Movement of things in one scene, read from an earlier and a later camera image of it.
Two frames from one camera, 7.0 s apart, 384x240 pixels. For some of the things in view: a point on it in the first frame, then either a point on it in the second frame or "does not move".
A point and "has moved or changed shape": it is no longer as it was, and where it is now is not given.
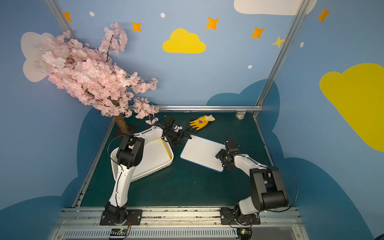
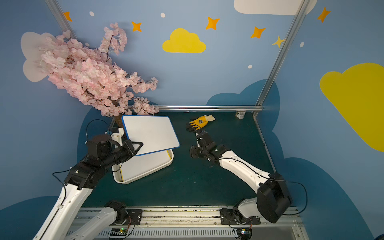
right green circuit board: [244, 233] does not move
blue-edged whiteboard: [202, 151] has moved or changed shape
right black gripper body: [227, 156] -> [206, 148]
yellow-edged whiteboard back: [154, 154] does not move
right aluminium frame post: [304, 7] does not move
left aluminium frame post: [60, 17] does not move
